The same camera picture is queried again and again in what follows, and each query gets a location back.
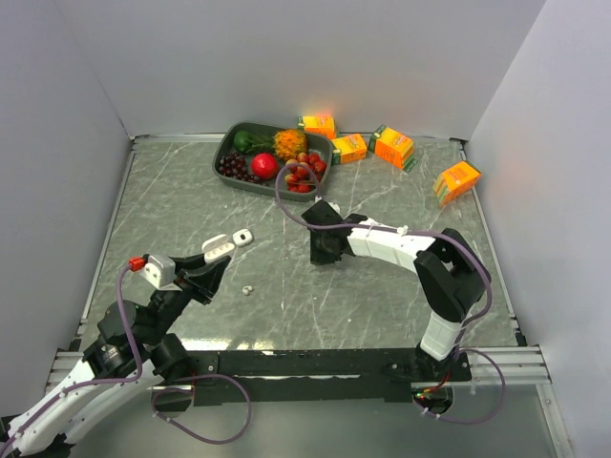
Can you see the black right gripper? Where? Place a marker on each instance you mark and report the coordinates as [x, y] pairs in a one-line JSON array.
[[316, 257]]

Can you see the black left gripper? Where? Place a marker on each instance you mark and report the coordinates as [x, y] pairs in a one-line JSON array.
[[201, 278]]

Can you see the white oval charging case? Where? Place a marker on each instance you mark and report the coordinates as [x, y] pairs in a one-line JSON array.
[[217, 247]]

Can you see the white square charging case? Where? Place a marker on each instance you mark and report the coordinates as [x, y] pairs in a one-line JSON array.
[[242, 237]]

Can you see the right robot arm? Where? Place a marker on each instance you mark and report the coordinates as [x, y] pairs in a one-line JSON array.
[[451, 276]]

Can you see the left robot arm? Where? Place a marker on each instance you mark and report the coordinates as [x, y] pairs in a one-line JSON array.
[[134, 345]]

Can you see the dark grey fruit tray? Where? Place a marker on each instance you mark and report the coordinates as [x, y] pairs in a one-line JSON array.
[[262, 143]]

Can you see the red pomegranate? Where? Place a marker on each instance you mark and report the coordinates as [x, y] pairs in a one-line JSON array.
[[264, 166]]

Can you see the orange box middle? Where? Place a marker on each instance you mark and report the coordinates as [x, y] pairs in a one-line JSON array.
[[348, 148]]

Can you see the orange pineapple toy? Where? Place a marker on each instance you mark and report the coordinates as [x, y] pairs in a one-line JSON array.
[[289, 143]]

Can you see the dark purple grapes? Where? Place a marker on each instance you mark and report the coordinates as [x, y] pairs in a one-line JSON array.
[[238, 167]]

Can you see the orange sponge box near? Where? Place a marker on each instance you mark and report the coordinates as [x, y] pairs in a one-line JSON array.
[[392, 146]]

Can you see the orange box back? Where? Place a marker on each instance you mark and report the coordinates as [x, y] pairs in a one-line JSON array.
[[323, 125]]

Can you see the green pepper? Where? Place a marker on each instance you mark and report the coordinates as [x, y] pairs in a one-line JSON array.
[[242, 141]]

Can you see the orange striped sponge box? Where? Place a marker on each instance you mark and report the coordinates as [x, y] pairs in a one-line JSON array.
[[455, 181]]

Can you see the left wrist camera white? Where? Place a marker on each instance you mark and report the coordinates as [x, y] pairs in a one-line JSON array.
[[158, 270]]

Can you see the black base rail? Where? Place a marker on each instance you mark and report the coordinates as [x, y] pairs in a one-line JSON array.
[[389, 374]]

